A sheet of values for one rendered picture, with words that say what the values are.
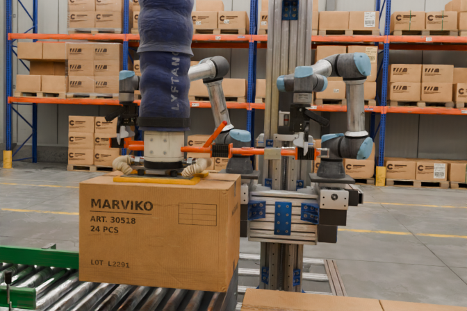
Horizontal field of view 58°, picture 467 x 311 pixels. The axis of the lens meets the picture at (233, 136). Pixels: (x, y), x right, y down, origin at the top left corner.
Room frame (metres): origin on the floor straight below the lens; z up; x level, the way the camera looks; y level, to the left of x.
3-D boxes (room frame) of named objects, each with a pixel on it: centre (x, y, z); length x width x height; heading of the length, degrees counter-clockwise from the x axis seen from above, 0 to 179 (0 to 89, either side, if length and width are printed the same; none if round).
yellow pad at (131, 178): (1.73, 0.31, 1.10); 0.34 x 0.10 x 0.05; 83
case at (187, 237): (1.83, 0.28, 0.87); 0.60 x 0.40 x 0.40; 82
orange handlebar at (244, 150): (1.92, 0.09, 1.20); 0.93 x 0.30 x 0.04; 83
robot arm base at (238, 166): (2.33, -0.04, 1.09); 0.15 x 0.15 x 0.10
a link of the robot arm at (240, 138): (2.33, -0.03, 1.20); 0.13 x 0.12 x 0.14; 33
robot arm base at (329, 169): (2.27, -0.53, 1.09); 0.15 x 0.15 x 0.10
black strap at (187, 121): (1.83, 0.30, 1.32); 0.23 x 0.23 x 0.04
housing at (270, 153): (1.77, -0.17, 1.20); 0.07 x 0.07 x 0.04; 83
